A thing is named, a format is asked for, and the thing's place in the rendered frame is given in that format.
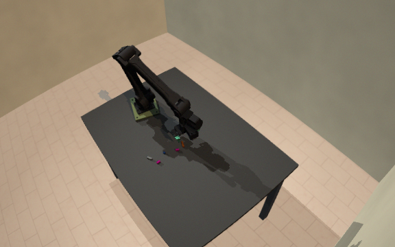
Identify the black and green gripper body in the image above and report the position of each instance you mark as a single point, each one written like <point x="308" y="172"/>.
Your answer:
<point x="176" y="130"/>

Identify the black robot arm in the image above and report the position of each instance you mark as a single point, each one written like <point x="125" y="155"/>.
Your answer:
<point x="132" y="65"/>

